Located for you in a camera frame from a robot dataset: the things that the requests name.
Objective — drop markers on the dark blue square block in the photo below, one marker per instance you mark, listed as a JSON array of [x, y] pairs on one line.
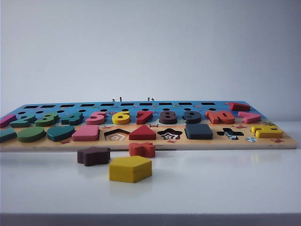
[[198, 131]]

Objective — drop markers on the red number seven block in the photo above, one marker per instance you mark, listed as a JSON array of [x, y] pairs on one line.
[[143, 117]]

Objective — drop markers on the brown number eight block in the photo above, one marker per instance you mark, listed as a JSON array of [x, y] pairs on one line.
[[168, 119]]

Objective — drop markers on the red triangle block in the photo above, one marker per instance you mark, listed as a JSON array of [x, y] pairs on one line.
[[142, 134]]

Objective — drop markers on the yellow number six block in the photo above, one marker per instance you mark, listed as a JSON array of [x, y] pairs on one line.
[[121, 120]]

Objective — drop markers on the colourful wooden puzzle board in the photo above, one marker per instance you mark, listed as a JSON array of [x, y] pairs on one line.
[[145, 143]]

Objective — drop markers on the orange cross block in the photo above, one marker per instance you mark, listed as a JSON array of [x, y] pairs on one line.
[[141, 150]]

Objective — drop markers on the dark blue number nine block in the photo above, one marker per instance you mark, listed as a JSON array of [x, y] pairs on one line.
[[192, 118]]

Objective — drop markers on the pink number five block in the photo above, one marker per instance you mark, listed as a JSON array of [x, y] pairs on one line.
[[95, 120]]

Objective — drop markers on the yellow pentagon block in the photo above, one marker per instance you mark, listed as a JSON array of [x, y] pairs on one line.
[[130, 169]]

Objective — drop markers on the pink trapezoid block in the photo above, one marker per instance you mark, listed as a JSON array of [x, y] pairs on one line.
[[85, 133]]

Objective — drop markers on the orange number zero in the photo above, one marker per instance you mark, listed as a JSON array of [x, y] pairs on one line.
[[221, 117]]

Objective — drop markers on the brown star block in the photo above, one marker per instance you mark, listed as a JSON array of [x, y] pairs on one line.
[[94, 157]]

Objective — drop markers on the dark green number four block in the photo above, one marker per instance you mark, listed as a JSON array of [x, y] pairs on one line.
[[74, 119]]

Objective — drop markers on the red minus sign block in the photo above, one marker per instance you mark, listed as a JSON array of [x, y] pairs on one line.
[[240, 106]]

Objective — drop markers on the teal teardrop block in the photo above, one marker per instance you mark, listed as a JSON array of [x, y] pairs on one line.
[[60, 133]]

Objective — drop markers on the pink greater-than sign block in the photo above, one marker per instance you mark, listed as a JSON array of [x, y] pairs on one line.
[[250, 117]]

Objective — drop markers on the green number three block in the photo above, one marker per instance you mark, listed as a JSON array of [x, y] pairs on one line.
[[47, 119]]

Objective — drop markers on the yellow division sign block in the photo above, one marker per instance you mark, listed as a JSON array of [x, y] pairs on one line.
[[268, 132]]

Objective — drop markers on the green oval block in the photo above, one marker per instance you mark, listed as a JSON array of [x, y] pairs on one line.
[[31, 134]]

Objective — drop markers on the green number two block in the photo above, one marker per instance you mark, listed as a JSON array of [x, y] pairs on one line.
[[22, 121]]

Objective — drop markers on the pink number one block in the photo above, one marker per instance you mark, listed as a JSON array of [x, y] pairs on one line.
[[7, 120]]

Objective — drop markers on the teal rectangle block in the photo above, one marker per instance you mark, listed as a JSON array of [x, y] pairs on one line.
[[7, 135]]

